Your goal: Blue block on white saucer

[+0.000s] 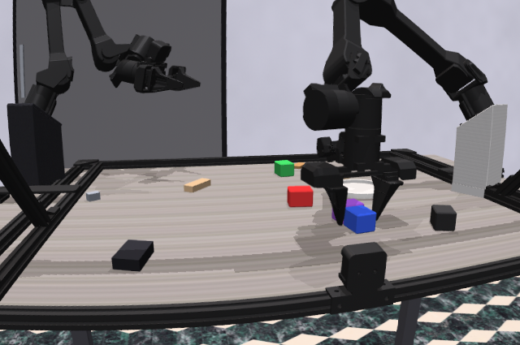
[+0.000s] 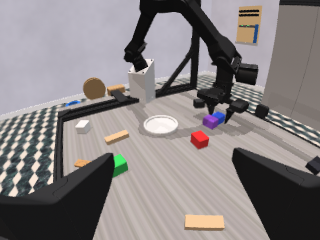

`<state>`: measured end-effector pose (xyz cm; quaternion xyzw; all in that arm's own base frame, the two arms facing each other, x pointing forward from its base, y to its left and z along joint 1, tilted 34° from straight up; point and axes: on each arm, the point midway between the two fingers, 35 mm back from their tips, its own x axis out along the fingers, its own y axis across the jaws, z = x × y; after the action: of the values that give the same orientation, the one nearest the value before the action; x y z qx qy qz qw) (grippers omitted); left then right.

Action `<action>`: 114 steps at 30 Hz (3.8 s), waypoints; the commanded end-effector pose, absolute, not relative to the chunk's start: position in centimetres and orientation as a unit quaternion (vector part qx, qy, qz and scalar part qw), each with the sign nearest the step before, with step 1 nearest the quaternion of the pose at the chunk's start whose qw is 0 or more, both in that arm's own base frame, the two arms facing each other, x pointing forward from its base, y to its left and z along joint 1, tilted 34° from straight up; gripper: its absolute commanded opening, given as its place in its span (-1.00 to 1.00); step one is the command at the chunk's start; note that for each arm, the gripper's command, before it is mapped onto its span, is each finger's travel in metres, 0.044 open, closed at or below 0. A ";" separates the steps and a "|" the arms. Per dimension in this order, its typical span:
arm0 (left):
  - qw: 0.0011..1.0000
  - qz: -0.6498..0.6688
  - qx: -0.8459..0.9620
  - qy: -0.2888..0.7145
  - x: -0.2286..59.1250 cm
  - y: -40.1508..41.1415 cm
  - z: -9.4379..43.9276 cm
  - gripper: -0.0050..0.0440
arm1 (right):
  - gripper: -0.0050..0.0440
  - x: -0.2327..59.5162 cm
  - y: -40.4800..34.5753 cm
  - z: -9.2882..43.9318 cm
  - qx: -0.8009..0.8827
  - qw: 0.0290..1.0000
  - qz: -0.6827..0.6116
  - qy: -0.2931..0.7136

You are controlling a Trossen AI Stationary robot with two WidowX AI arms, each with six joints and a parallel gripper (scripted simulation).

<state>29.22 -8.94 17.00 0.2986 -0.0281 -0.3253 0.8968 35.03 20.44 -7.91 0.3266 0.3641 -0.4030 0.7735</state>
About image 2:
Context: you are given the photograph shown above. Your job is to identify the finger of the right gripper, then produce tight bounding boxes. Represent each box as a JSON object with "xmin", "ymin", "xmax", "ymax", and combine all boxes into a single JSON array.
[
  {"xmin": 224, "ymin": 108, "xmax": 235, "ymax": 124},
  {"xmin": 206, "ymin": 103, "xmax": 215, "ymax": 115}
]

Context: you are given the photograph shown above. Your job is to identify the purple block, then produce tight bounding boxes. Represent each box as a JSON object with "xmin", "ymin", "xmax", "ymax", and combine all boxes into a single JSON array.
[{"xmin": 203, "ymin": 115, "xmax": 219, "ymax": 129}]

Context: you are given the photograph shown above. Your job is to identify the white saucer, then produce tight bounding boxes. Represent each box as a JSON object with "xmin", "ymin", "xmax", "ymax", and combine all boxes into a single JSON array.
[{"xmin": 144, "ymin": 116, "xmax": 178, "ymax": 136}]

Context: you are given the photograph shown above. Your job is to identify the blue block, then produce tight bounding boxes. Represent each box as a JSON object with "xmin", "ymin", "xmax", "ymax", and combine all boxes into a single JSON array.
[{"xmin": 211, "ymin": 112, "xmax": 225, "ymax": 125}]

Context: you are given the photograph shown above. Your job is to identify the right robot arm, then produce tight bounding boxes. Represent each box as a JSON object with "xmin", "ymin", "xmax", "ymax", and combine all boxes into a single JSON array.
[{"xmin": 123, "ymin": 0, "xmax": 258, "ymax": 106}]

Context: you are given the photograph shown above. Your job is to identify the tan rectangular block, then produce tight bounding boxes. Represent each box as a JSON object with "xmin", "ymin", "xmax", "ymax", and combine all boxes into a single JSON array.
[{"xmin": 104, "ymin": 130, "xmax": 129, "ymax": 145}]

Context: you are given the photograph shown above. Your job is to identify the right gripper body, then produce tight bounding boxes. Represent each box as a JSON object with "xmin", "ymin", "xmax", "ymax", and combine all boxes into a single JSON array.
[{"xmin": 197, "ymin": 80, "xmax": 249, "ymax": 114}]

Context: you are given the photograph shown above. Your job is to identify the red block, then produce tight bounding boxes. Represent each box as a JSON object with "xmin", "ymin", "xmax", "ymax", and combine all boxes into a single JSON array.
[{"xmin": 191, "ymin": 131, "xmax": 209, "ymax": 149}]

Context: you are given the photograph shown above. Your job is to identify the tan flat bar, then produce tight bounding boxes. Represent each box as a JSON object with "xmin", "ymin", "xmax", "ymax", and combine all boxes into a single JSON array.
[{"xmin": 185, "ymin": 215, "xmax": 224, "ymax": 231}]

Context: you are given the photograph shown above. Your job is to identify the green block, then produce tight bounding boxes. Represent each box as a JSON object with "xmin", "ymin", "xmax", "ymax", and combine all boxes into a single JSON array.
[{"xmin": 113, "ymin": 154, "xmax": 128, "ymax": 178}]

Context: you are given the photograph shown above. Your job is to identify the small orange flat bar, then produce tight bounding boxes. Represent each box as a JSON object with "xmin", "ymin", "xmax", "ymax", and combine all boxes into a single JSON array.
[{"xmin": 74, "ymin": 159, "xmax": 91, "ymax": 168}]

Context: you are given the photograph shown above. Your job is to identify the white block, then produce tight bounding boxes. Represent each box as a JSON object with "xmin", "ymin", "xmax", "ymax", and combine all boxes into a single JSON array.
[{"xmin": 75, "ymin": 121, "xmax": 91, "ymax": 134}]

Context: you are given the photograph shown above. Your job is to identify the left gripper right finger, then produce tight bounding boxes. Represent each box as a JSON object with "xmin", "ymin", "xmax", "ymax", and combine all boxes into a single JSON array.
[{"xmin": 232, "ymin": 147, "xmax": 320, "ymax": 240}]

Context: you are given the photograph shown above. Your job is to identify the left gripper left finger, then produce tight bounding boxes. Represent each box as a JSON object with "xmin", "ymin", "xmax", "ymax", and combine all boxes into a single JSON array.
[{"xmin": 0, "ymin": 153, "xmax": 115, "ymax": 240}]

